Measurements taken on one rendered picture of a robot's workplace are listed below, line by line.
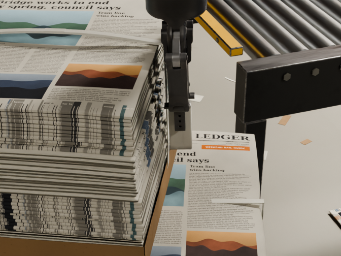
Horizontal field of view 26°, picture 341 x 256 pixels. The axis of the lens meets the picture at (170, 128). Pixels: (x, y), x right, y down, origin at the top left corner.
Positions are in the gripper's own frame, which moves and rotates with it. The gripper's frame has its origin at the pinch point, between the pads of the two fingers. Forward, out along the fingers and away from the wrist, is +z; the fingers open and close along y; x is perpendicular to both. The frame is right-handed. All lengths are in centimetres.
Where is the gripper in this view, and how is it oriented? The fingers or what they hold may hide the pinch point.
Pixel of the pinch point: (180, 125)
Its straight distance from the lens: 99.0
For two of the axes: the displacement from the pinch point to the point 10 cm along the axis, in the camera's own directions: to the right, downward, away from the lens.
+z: 0.4, 8.5, 5.3
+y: -0.4, 5.3, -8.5
